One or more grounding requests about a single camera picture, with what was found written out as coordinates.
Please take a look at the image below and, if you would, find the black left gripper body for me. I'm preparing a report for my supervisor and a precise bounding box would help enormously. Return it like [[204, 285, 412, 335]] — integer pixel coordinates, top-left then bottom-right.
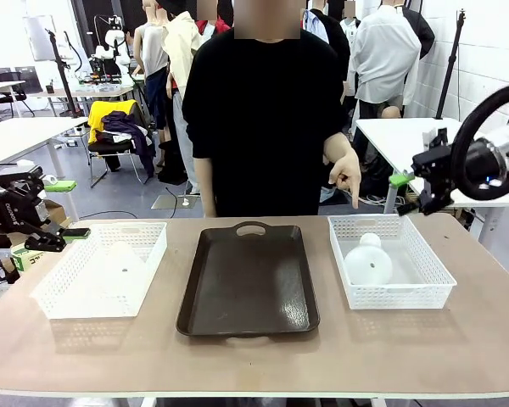
[[0, 164, 53, 249]]

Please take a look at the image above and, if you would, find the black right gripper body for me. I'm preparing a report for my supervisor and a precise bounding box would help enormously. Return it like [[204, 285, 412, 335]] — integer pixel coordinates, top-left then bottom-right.
[[411, 126, 456, 214]]

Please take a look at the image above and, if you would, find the translucent white conical flask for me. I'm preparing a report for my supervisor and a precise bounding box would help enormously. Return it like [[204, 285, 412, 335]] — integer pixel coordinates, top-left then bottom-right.
[[343, 232, 394, 287]]

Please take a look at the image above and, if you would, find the person's left forearm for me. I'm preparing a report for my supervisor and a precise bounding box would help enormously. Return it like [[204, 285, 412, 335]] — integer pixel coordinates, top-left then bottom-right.
[[323, 131, 353, 159]]

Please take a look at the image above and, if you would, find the person's right forearm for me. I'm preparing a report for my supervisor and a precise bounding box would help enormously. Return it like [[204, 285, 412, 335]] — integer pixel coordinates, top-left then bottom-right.
[[193, 157, 219, 219]]

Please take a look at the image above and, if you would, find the person's left hand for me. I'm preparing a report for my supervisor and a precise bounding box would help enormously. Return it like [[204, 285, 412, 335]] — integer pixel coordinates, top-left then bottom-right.
[[323, 145, 363, 210]]

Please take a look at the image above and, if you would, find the green and white carton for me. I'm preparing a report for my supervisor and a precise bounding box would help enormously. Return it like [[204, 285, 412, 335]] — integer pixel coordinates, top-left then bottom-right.
[[9, 247, 48, 273]]

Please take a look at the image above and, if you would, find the brown cardboard box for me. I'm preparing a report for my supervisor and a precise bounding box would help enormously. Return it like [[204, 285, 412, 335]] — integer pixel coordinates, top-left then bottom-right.
[[44, 198, 72, 226]]

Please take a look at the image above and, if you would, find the white table with metal legs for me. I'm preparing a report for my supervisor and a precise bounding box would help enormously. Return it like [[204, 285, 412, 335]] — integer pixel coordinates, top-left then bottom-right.
[[353, 117, 509, 238]]

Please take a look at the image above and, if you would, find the long white table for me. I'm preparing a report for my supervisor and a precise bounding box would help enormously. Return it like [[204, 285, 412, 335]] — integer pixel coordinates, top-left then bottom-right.
[[0, 116, 90, 221]]

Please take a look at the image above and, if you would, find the chair piled with clothes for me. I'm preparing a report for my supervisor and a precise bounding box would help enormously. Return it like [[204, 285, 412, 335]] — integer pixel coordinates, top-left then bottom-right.
[[87, 98, 158, 188]]

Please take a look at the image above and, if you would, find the white perforated basket with cone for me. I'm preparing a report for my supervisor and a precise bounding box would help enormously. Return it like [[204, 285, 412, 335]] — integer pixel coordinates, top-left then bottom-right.
[[30, 221, 169, 321]]

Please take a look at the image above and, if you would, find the yellow garment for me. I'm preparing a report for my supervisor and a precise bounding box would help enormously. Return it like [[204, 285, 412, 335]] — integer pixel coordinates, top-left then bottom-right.
[[87, 99, 137, 145]]

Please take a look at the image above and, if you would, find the translucent white cone funnel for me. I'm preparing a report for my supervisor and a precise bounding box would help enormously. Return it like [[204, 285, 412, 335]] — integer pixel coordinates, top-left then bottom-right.
[[103, 240, 148, 290]]

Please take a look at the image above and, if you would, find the dark purple garment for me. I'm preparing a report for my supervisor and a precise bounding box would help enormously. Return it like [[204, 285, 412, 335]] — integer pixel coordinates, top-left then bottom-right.
[[101, 109, 157, 178]]

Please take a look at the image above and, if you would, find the white perforated basket with label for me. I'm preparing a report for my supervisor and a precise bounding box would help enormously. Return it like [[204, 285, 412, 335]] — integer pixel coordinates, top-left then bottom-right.
[[327, 214, 458, 311]]

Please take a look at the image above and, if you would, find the tall black light stand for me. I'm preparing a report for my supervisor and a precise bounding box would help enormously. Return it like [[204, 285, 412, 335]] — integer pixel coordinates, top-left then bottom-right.
[[433, 8, 468, 120]]

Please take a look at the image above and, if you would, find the black office chair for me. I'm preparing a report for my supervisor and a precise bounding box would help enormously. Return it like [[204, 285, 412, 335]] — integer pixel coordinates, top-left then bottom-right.
[[0, 66, 36, 120]]

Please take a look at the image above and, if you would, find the metal floor socket plate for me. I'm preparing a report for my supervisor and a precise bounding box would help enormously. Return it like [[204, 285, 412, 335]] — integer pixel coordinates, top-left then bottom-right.
[[151, 194, 204, 211]]

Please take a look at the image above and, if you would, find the black tripod stand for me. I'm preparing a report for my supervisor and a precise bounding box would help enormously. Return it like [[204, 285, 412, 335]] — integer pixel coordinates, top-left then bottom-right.
[[44, 28, 84, 120]]

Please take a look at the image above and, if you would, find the mannequin in white shirt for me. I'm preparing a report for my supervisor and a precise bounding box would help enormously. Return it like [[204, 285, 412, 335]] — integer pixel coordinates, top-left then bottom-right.
[[347, 3, 423, 120]]

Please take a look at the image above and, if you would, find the black photo umbrella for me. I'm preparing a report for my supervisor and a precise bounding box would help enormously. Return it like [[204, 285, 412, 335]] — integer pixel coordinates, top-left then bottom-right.
[[401, 7, 437, 61]]

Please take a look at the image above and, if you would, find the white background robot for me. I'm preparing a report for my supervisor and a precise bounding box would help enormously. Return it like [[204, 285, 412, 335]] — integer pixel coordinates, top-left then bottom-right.
[[92, 14, 133, 78]]

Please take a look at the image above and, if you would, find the person's black sweater torso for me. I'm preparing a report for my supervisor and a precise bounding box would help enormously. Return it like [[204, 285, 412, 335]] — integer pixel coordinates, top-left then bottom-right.
[[181, 28, 351, 219]]

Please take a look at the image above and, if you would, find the mannequin in grey tank top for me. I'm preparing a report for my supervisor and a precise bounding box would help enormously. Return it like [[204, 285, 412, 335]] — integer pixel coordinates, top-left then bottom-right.
[[132, 0, 171, 170]]

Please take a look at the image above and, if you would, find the mannequin in cream jacket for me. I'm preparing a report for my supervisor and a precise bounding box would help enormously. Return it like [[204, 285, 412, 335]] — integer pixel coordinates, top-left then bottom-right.
[[160, 9, 205, 197]]

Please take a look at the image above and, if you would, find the dark brown plastic tray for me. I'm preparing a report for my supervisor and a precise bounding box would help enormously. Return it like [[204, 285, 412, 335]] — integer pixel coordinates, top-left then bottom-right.
[[176, 220, 322, 339]]

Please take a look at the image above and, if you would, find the mannequin in red top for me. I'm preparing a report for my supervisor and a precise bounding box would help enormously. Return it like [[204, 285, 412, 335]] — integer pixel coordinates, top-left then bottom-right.
[[196, 16, 232, 44]]

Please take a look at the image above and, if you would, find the bundle of floor cables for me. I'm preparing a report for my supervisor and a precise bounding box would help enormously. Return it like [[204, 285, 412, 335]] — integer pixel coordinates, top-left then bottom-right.
[[360, 188, 411, 213]]

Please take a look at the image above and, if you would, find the white board on wall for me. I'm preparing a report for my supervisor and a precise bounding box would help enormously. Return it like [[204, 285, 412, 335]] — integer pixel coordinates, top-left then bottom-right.
[[23, 14, 59, 63]]

